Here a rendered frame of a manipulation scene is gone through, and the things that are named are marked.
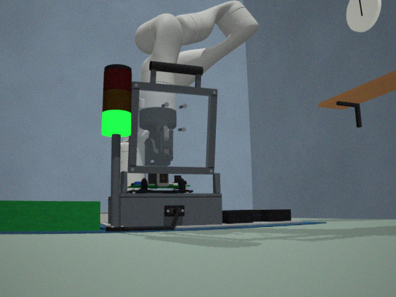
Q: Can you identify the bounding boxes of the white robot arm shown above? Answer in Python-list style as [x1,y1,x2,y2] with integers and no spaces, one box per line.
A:
[135,1,259,86]

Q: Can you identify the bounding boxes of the green circuit board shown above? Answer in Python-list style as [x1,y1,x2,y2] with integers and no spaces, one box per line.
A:
[127,181,191,188]

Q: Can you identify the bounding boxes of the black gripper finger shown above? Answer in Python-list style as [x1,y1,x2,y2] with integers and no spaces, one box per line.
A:
[148,174,157,185]
[157,174,169,187]

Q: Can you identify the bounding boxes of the green bin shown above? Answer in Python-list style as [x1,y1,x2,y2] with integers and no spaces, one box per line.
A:
[0,200,100,231]

